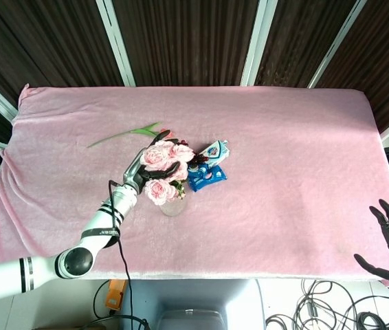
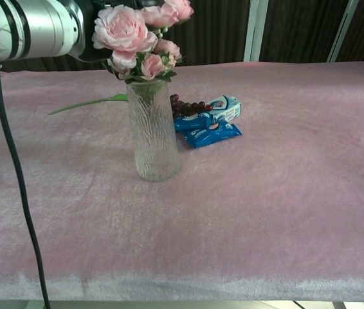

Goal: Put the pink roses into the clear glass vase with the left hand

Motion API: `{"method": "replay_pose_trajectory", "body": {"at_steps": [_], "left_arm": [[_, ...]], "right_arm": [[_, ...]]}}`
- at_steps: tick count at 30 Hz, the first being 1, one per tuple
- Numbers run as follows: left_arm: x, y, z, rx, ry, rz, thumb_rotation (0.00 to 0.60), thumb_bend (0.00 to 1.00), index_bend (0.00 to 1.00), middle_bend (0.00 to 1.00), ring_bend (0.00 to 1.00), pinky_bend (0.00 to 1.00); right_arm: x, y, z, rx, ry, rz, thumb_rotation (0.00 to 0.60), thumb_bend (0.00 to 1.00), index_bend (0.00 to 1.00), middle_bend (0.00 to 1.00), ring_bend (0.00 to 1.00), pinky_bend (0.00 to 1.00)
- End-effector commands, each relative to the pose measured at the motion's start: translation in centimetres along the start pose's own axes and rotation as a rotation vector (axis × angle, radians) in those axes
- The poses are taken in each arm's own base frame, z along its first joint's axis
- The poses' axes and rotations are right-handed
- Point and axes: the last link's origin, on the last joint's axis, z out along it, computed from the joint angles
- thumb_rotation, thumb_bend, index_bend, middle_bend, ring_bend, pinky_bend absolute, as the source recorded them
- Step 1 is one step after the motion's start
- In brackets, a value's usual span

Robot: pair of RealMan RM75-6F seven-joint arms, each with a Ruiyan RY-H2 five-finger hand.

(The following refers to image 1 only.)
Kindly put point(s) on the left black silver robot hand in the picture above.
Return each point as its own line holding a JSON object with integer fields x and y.
{"x": 134, "y": 172}

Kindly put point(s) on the pink rose bouquet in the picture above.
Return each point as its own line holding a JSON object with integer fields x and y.
{"x": 156, "y": 156}

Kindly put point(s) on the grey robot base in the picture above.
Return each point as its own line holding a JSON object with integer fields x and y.
{"x": 194, "y": 295}

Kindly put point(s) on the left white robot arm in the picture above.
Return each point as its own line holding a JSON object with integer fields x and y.
{"x": 103, "y": 223}

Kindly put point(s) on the green leaf stem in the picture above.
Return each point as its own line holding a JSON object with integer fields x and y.
{"x": 139, "y": 130}

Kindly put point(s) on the clear textured glass vase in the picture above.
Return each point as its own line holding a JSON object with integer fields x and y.
{"x": 174, "y": 209}

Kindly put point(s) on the blue cookie pack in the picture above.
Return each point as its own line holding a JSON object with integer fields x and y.
{"x": 216, "y": 177}
{"x": 194, "y": 169}

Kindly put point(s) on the dark red grape bunch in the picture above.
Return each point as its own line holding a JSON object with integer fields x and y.
{"x": 199, "y": 159}

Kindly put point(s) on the blue white toothpaste box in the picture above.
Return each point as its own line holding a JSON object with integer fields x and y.
{"x": 215, "y": 151}

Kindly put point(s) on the orange device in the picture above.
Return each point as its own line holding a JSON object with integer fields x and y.
{"x": 115, "y": 292}

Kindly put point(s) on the dark bamboo screen panel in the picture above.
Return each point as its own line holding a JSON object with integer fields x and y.
{"x": 187, "y": 41}
{"x": 383, "y": 62}
{"x": 297, "y": 41}
{"x": 43, "y": 41}

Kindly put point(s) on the pink plush table cloth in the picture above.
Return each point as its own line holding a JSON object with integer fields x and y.
{"x": 284, "y": 172}

